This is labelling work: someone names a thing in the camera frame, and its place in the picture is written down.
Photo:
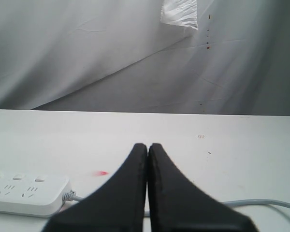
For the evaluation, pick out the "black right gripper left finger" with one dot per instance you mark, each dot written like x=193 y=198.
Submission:
x=117 y=206

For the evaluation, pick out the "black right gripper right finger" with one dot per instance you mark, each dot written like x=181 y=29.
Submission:
x=177 y=205

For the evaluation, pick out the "white five-outlet power strip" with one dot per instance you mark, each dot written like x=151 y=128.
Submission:
x=34 y=195

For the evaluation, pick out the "grey backdrop cloth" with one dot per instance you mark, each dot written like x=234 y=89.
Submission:
x=117 y=56

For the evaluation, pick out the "white crumpled plastic sheet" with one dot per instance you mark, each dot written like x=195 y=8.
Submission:
x=181 y=13

